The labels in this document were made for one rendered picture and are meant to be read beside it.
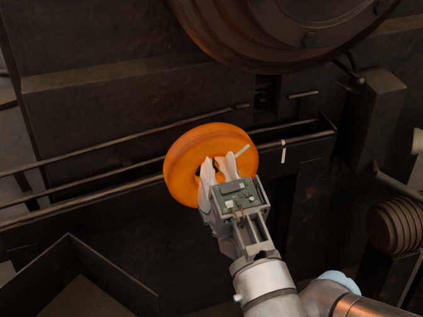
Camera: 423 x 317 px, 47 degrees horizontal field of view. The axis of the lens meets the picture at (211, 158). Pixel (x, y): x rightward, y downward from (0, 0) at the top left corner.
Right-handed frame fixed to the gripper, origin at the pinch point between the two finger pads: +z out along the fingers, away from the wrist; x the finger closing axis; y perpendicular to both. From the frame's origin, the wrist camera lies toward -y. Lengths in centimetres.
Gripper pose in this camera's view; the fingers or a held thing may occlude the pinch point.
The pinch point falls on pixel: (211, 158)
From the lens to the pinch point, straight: 76.8
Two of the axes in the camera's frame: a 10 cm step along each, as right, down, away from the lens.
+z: -3.0, -8.0, 5.2
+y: 0.6, -5.6, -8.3
